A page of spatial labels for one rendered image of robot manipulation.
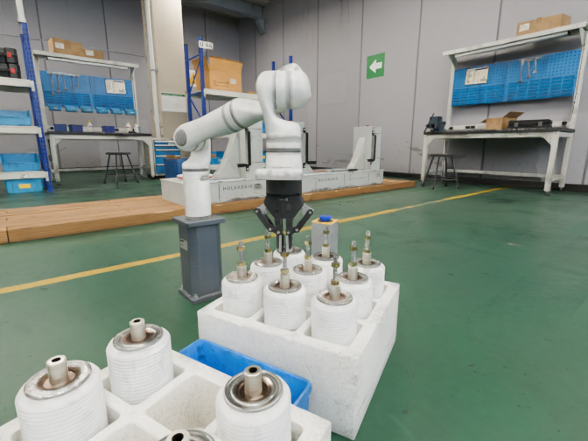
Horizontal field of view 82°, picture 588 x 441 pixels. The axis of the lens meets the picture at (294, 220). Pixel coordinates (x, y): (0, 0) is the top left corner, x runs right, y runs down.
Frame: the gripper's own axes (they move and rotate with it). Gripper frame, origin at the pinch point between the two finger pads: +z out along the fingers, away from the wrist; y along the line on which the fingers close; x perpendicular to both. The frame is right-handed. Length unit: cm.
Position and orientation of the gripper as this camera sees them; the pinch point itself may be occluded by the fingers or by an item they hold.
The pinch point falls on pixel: (284, 242)
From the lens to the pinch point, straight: 72.9
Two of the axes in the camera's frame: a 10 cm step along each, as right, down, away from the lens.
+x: -1.2, 2.2, -9.7
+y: -9.9, -0.2, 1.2
